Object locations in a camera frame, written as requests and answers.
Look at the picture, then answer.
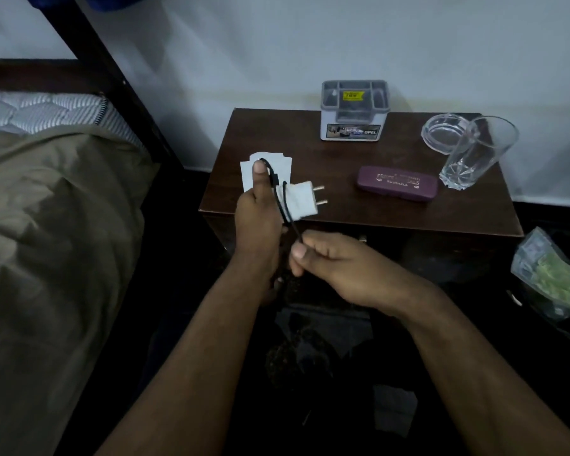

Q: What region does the person's right hand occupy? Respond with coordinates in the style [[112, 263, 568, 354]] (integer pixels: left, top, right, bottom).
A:
[[289, 231, 438, 319]]

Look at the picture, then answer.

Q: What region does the person's left hand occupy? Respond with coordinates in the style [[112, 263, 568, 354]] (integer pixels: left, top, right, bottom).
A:
[[234, 161, 289, 270]]

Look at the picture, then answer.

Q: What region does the black charger cable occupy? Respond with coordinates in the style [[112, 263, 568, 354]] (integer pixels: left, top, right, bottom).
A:
[[258, 158, 305, 247]]

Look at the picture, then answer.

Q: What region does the white charger plug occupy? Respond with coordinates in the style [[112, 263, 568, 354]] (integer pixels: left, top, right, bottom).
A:
[[282, 181, 328, 221]]

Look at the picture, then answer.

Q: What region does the person's right forearm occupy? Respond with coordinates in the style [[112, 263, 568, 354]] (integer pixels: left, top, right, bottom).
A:
[[395, 280, 570, 456]]

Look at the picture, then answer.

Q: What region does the person's left forearm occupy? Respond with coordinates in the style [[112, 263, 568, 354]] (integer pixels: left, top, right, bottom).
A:
[[95, 254, 282, 456]]

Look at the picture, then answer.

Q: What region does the white paper piece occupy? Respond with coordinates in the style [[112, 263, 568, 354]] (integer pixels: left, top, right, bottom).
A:
[[240, 152, 293, 194]]

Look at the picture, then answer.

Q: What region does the dark wooden bedside table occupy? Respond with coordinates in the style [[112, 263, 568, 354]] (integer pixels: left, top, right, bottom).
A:
[[199, 108, 524, 281]]

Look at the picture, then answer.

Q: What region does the person's dark patterned clothing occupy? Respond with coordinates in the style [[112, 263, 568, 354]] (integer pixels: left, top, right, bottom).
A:
[[142, 275, 457, 456]]

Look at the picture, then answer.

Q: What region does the grey plastic organiser box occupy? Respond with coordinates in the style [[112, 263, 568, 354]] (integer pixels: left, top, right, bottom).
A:
[[320, 80, 391, 142]]

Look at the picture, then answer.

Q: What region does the maroon spectacle case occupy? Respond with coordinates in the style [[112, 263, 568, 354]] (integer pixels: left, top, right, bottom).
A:
[[357, 166, 440, 202]]

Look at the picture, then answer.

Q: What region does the clear glass ashtray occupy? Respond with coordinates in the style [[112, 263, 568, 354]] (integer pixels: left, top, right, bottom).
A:
[[421, 113, 480, 152]]

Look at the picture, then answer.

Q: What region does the clear drinking glass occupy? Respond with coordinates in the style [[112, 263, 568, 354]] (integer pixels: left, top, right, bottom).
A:
[[439, 116, 520, 190]]

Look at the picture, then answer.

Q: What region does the white quilted mattress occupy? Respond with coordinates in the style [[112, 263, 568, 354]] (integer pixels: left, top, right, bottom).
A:
[[0, 91, 145, 150]]

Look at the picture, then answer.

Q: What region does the beige bed blanket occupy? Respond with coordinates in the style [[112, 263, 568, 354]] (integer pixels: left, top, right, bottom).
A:
[[0, 124, 161, 456]]

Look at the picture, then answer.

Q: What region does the clear plastic bag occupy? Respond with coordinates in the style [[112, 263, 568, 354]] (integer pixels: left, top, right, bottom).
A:
[[510, 227, 570, 323]]

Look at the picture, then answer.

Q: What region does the dark wooden bed frame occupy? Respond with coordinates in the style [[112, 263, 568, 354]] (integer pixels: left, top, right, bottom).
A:
[[0, 0, 186, 176]]

